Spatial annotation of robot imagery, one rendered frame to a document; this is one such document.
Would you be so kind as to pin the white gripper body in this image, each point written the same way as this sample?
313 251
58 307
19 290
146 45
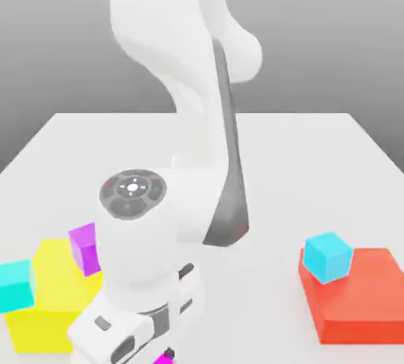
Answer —
94 345

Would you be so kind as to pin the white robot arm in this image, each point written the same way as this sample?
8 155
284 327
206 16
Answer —
164 86

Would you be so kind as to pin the small magenta cube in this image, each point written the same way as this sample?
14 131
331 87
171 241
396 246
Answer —
162 360

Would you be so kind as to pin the small turquoise cube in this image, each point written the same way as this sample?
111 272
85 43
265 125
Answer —
15 285

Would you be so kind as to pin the small purple cube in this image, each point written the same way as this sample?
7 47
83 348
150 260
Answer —
83 244

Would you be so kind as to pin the small light blue cube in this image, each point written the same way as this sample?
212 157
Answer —
328 256

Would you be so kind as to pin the large yellow box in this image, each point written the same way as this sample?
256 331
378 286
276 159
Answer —
56 288

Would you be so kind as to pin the large orange-red box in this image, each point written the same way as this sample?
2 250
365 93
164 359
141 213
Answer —
363 300

